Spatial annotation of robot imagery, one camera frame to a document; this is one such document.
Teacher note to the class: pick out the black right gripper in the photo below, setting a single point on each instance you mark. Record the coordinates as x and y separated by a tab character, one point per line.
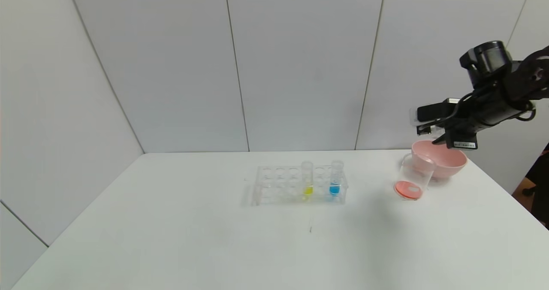
463	143

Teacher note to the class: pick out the test tube with yellow pigment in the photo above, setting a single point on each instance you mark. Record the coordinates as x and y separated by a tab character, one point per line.
307	182

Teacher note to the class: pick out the clear glass beaker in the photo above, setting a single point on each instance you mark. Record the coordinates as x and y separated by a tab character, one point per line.
411	187

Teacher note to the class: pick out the test tube with blue pigment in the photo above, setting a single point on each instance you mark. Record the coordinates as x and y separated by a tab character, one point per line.
336	182

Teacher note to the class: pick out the clear acrylic test tube rack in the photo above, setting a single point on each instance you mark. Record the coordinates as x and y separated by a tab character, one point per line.
294	193

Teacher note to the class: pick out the pink bowl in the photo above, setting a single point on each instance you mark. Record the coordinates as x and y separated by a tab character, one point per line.
441	163

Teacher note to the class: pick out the dark background object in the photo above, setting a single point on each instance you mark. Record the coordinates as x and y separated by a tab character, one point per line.
540	195

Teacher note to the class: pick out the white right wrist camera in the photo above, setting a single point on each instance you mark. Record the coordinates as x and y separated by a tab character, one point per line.
433	111

